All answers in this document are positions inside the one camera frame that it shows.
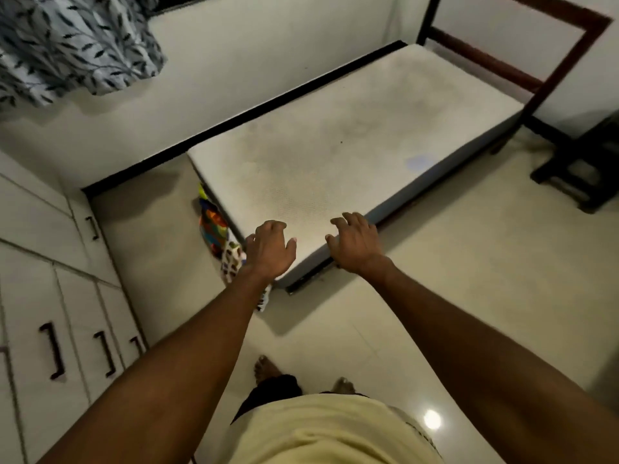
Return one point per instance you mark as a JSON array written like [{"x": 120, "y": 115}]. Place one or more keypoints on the person's right hand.
[{"x": 360, "y": 246}]

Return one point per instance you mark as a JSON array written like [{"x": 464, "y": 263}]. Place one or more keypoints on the person's left hand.
[{"x": 268, "y": 251}]

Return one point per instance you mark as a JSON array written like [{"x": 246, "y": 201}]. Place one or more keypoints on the person's right thumb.
[{"x": 331, "y": 244}]

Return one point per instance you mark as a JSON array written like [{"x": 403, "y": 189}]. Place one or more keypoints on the person's left thumb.
[{"x": 291, "y": 245}]

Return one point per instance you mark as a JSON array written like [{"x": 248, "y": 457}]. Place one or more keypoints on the person's right forearm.
[{"x": 483, "y": 362}]

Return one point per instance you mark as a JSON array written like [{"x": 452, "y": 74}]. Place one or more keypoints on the person's left forearm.
[{"x": 183, "y": 367}]

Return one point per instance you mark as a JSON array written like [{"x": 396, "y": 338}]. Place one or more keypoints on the colourful patterned cloth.
[{"x": 215, "y": 231}]

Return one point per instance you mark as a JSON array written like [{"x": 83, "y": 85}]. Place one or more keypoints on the white foam mattress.
[{"x": 348, "y": 140}]

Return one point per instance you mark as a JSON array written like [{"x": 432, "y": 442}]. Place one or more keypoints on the person's left foot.
[{"x": 267, "y": 368}]

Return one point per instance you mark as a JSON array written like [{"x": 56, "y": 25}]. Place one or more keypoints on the person's foot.
[
  {"x": 344, "y": 385},
  {"x": 267, "y": 368}
]

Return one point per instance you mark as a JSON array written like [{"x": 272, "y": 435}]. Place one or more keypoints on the black skirting strip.
[{"x": 232, "y": 123}]

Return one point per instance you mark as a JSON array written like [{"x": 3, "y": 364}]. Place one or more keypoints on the person's right foot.
[{"x": 344, "y": 385}]

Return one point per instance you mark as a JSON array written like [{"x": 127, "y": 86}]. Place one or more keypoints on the black shorts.
[{"x": 268, "y": 393}]

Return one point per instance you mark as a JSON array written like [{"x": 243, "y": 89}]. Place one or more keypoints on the cream shirt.
[{"x": 329, "y": 430}]

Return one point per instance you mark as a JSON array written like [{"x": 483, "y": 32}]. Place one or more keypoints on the white drawer cabinet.
[{"x": 43, "y": 275}]

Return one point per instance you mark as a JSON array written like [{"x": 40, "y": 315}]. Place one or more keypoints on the dark wooden stool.
[{"x": 580, "y": 169}]

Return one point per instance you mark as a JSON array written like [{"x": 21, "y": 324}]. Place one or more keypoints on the leaf print curtain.
[{"x": 67, "y": 43}]

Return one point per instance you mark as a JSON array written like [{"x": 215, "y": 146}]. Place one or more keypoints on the dark wooden bed frame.
[{"x": 566, "y": 57}]

